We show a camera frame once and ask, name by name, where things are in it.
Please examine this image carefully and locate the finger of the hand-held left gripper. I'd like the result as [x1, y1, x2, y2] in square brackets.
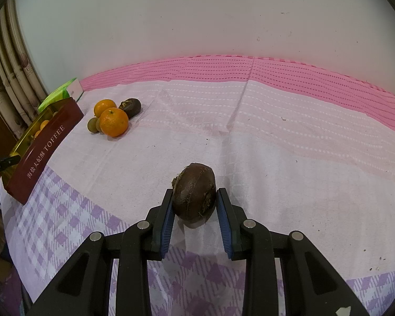
[0, 156, 21, 174]

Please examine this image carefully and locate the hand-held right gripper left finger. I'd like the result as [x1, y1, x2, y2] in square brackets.
[26, 188, 176, 316]

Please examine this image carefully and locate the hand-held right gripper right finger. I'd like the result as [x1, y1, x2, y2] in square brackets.
[216, 187, 371, 316]

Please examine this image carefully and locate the gold and red tin box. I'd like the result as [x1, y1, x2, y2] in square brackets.
[5, 97, 85, 205]

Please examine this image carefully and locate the green tissue pack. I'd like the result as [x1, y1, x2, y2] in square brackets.
[38, 78, 83, 112]

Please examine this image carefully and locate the beige patterned curtain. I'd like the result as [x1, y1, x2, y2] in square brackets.
[0, 0, 50, 139]

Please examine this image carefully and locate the pink and purple checked tablecloth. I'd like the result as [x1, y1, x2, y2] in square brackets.
[0, 54, 395, 316]

